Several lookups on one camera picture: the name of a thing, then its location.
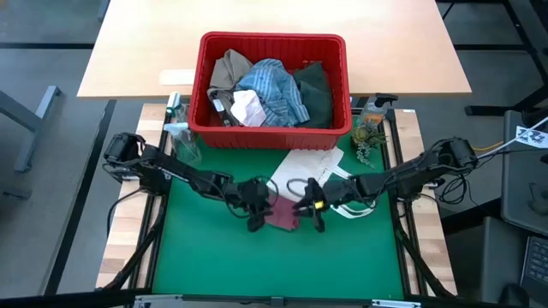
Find green table mat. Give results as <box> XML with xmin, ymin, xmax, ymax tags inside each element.
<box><xmin>152</xmin><ymin>115</ymin><xmax>406</xmax><ymax>300</ymax></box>

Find black rounded object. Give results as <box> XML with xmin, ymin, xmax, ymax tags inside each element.
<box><xmin>498</xmin><ymin>281</ymin><xmax>531</xmax><ymax>308</ymax></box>

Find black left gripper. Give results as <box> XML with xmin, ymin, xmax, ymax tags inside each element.
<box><xmin>235</xmin><ymin>177</ymin><xmax>275</xmax><ymax>234</ymax></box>

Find blue striped garment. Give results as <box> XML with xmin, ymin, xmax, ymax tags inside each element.
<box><xmin>235</xmin><ymin>58</ymin><xmax>311</xmax><ymax>128</ymax></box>

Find beige khaki garment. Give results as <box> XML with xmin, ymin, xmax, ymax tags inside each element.
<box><xmin>208</xmin><ymin>48</ymin><xmax>254</xmax><ymax>102</ymax></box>

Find white cable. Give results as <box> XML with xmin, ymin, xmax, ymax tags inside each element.
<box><xmin>475</xmin><ymin>117</ymin><xmax>548</xmax><ymax>160</ymax></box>

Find black desk frame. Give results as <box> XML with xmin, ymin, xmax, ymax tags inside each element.
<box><xmin>436</xmin><ymin>0</ymin><xmax>548</xmax><ymax>116</ymax></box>

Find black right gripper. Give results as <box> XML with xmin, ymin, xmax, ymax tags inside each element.
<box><xmin>293</xmin><ymin>177</ymin><xmax>360</xmax><ymax>234</ymax></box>

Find white tag black marks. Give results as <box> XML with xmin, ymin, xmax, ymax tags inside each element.
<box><xmin>515</xmin><ymin>125</ymin><xmax>548</xmax><ymax>150</ymax></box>

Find white garment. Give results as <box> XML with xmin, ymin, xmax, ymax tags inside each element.
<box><xmin>230</xmin><ymin>88</ymin><xmax>267</xmax><ymax>127</ymax></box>

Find black floor cable bundle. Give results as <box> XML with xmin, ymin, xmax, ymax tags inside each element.
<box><xmin>436</xmin><ymin>170</ymin><xmax>474</xmax><ymax>206</ymax></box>

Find clear bottle white green cap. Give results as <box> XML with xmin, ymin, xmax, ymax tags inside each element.
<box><xmin>165</xmin><ymin>91</ymin><xmax>192</xmax><ymax>125</ymax></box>

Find small potted succulent plant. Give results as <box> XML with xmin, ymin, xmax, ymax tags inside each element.
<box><xmin>350</xmin><ymin>121</ymin><xmax>389</xmax><ymax>170</ymax></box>

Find maroon pink garment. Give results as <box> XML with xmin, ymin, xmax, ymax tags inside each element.
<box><xmin>264</xmin><ymin>194</ymin><xmax>301</xmax><ymax>232</ymax></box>

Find red plastic laundry bin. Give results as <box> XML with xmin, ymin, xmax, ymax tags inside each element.
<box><xmin>188</xmin><ymin>31</ymin><xmax>354</xmax><ymax>151</ymax></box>

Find white paper label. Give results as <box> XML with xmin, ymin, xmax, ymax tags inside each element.
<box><xmin>159</xmin><ymin>68</ymin><xmax>197</xmax><ymax>86</ymax></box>

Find dark keyboard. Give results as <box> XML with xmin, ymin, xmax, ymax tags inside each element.
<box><xmin>520</xmin><ymin>234</ymin><xmax>548</xmax><ymax>296</ymax></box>

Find cream canvas tote bag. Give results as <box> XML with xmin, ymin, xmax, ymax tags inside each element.
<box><xmin>265</xmin><ymin>146</ymin><xmax>381</xmax><ymax>220</ymax></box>

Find clear spray bottle white head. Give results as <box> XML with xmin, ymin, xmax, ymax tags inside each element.
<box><xmin>164</xmin><ymin>121</ymin><xmax>203</xmax><ymax>168</ymax></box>

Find grey metal table leg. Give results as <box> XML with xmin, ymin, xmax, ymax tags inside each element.
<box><xmin>0</xmin><ymin>85</ymin><xmax>63</xmax><ymax>172</ymax></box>

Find black aluminium table frame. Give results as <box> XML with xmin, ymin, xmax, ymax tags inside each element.
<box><xmin>96</xmin><ymin>100</ymin><xmax>459</xmax><ymax>308</ymax></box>

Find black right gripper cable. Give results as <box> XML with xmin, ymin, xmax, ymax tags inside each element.
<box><xmin>285</xmin><ymin>177</ymin><xmax>310</xmax><ymax>203</ymax></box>

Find light wooden desk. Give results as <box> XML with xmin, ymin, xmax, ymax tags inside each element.
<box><xmin>76</xmin><ymin>0</ymin><xmax>473</xmax><ymax>100</ymax></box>

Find dark green garment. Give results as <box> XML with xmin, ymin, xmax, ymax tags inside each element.
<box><xmin>293</xmin><ymin>61</ymin><xmax>334</xmax><ymax>129</ymax></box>

